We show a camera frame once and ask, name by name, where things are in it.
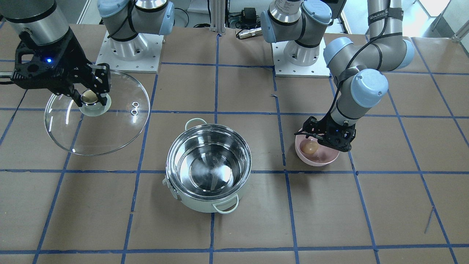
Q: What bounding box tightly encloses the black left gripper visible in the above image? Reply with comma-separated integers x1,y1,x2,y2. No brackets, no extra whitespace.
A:
303,117,356,152

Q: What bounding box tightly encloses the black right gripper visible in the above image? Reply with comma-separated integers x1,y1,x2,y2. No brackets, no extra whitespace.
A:
10,29,111,107

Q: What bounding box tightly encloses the brown egg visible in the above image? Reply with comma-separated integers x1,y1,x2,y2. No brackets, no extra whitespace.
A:
300,140,319,154

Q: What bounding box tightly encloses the glass pot lid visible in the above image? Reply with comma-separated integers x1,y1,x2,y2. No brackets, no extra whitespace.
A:
44,70,150,157

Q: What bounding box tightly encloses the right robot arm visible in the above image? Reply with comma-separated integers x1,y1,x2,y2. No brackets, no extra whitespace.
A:
1,0,174,107

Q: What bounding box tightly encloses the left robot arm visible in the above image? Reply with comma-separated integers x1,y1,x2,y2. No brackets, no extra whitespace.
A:
260,0,415,152

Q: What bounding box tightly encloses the light green steel pot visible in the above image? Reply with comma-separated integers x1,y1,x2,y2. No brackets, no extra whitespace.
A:
162,118,252,214

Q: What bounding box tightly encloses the pink bowl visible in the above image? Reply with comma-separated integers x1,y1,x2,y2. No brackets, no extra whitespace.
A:
295,134,339,166

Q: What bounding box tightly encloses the aluminium frame post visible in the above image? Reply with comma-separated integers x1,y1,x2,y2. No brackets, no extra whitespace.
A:
208,0,227,35

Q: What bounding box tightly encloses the black adapter behind post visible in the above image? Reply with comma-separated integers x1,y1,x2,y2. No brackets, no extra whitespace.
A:
241,7,257,22

